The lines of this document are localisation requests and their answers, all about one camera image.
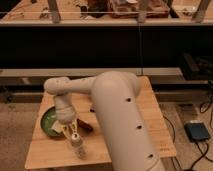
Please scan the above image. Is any black box on floor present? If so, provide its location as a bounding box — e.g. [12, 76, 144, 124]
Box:
[184, 122, 211, 142]

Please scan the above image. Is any green round plate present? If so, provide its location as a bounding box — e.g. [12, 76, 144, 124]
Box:
[40, 107, 63, 138]

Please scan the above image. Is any small clear plastic bottle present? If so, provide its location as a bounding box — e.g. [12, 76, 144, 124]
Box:
[71, 133, 86, 158]

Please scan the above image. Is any wooden folding table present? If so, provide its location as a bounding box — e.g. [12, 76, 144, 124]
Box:
[25, 76, 177, 171]

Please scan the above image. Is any brown tray on shelf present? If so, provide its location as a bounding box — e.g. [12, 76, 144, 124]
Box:
[108, 0, 170, 18]

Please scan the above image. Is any brown sausage-shaped item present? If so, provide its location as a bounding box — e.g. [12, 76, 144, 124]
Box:
[77, 119, 93, 132]

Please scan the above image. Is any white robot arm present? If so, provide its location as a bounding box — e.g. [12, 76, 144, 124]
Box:
[44, 71, 165, 171]

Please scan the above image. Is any black floor cable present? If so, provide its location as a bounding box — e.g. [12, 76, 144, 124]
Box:
[163, 99, 213, 171]

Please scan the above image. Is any white sponge block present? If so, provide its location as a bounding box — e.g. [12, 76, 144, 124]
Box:
[51, 123, 63, 133]

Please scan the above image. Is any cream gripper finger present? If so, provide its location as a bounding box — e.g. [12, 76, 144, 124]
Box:
[72, 123, 79, 134]
[64, 129, 72, 140]

